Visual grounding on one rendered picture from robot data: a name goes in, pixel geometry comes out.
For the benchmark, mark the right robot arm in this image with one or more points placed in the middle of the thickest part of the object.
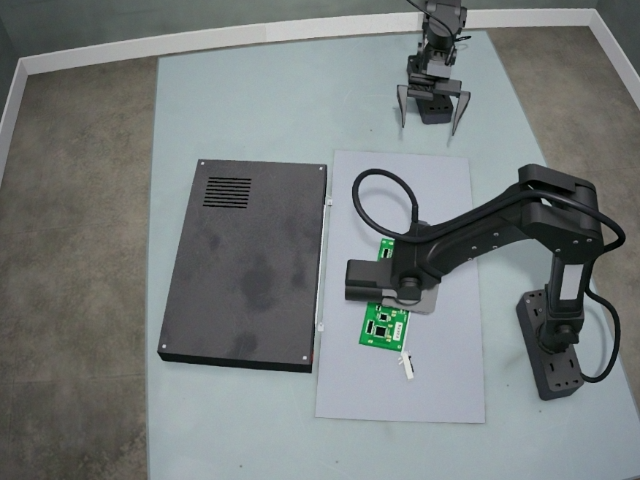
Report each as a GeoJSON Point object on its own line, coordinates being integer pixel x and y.
{"type": "Point", "coordinates": [438, 39]}

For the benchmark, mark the light grey flat mat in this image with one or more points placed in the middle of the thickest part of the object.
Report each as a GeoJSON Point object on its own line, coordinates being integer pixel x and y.
{"type": "Point", "coordinates": [364, 382]}

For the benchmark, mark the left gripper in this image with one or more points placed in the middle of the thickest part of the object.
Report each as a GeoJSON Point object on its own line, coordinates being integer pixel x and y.
{"type": "Point", "coordinates": [426, 304]}

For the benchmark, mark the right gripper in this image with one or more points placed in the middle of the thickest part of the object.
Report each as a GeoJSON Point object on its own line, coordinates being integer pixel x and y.
{"type": "Point", "coordinates": [421, 89]}

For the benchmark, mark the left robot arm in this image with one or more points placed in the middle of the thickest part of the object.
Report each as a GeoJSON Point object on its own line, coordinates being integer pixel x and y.
{"type": "Point", "coordinates": [569, 234]}

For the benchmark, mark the black rectangular enclosure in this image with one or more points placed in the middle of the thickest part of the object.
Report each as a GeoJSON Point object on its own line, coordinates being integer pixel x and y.
{"type": "Point", "coordinates": [245, 286]}

